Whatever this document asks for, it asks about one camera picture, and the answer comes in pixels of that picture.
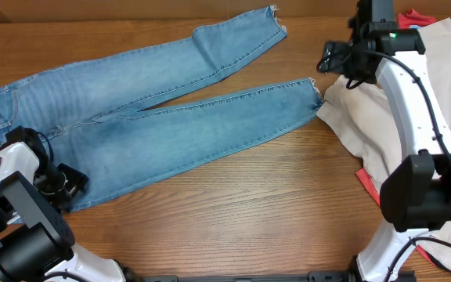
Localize blue denim jeans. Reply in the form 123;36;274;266
0;6;322;212

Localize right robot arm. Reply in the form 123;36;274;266
308;0;451;282

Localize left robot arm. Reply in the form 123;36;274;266
0;126;141;282

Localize beige shirt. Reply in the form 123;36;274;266
316;16;451;273

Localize red cloth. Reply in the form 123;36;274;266
355;168;435;266

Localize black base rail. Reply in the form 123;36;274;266
140;271;359;282

